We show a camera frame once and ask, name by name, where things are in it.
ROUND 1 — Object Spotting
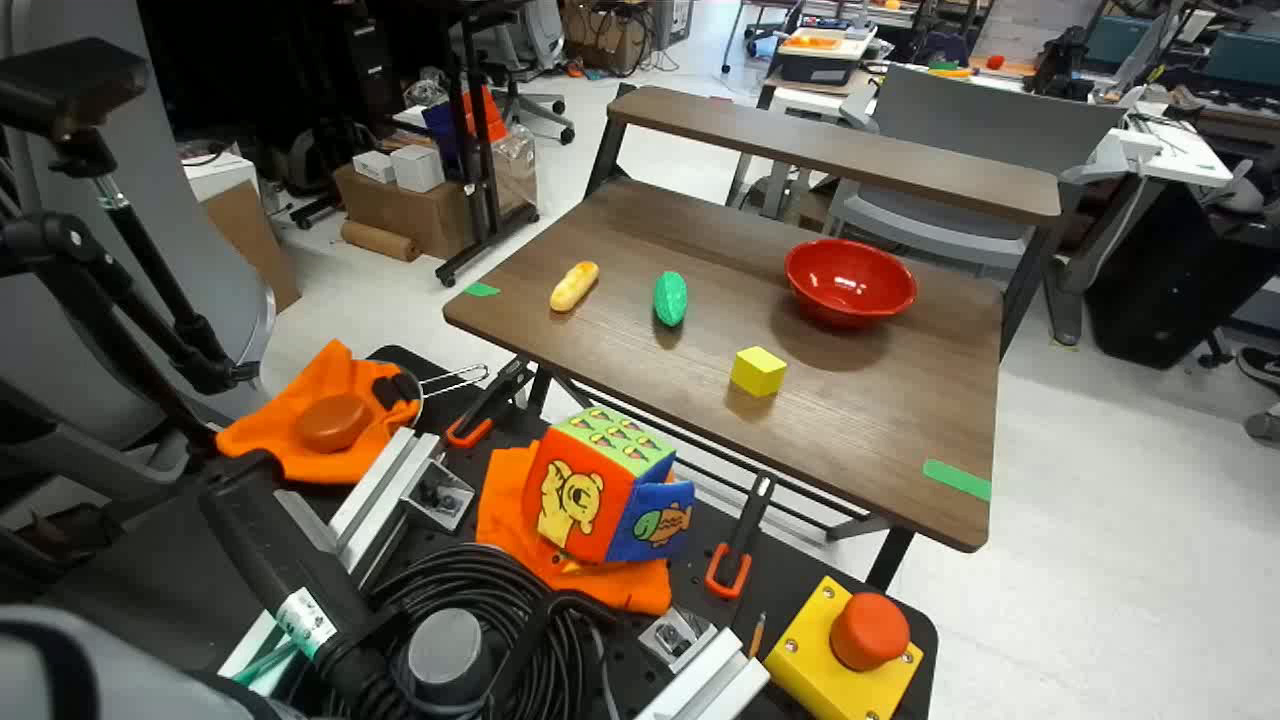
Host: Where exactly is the black camera tripod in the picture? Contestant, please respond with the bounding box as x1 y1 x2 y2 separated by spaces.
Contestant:
0 36 271 485

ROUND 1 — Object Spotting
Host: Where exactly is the printed marker tag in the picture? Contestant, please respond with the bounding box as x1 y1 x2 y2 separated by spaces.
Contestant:
637 606 720 677
404 460 479 534

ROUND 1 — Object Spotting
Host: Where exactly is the yellow cube block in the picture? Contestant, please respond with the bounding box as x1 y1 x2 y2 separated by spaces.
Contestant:
728 342 793 401

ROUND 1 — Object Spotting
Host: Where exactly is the black computer tower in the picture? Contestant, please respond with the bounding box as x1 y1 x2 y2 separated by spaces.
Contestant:
1083 180 1257 370

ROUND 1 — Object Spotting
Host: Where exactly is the red plastic bowl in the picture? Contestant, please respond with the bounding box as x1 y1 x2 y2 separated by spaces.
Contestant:
779 237 920 331

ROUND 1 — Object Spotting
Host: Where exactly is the long aluminium profile bar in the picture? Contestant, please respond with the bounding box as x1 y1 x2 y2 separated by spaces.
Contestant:
325 428 445 577

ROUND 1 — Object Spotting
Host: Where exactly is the orange cloth with crumpled edge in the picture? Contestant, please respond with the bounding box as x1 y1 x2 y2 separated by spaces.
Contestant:
214 334 430 487

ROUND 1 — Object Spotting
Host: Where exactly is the yellow emergency stop button box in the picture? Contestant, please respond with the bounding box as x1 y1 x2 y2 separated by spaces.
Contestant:
764 573 929 720

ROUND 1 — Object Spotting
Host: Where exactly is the green oval toy object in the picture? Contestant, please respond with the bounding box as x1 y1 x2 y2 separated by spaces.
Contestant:
650 266 693 331

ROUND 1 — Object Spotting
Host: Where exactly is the grey round knob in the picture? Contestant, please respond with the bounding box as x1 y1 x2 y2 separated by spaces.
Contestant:
400 605 493 716

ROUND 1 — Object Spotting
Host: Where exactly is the cardboard box with white lid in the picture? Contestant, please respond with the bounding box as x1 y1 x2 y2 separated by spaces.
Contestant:
179 149 305 315

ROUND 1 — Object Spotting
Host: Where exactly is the long green tape strip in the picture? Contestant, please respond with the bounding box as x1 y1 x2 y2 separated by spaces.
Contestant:
920 457 996 505

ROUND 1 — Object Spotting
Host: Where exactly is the black metal stand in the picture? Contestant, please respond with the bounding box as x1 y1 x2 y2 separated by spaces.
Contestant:
433 0 545 291

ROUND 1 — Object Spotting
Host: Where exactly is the dark wooden table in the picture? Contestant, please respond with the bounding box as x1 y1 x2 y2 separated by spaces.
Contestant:
440 175 1008 554

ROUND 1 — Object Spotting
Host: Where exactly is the short aluminium profile bar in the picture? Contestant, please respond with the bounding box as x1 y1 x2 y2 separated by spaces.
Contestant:
637 622 778 720

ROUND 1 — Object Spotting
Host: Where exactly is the grey office chair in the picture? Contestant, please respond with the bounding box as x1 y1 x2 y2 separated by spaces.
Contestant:
820 64 1128 280

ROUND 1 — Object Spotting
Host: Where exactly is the open cardboard box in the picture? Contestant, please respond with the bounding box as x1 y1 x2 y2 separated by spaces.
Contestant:
332 129 542 263

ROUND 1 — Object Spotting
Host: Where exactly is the colourful soft picture cube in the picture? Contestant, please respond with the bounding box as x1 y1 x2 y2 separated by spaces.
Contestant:
515 403 701 567

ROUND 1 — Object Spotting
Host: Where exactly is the black coiled cable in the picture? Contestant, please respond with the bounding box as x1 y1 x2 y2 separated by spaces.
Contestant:
318 541 628 720

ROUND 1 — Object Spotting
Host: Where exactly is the orange black bar clamp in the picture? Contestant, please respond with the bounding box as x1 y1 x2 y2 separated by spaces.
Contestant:
701 473 779 605
445 352 538 453

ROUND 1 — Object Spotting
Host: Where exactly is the dark wooden raised shelf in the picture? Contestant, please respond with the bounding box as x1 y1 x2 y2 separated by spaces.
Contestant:
584 84 1065 224

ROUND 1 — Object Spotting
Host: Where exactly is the white office desk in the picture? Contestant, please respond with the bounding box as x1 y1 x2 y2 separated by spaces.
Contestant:
1043 107 1237 349

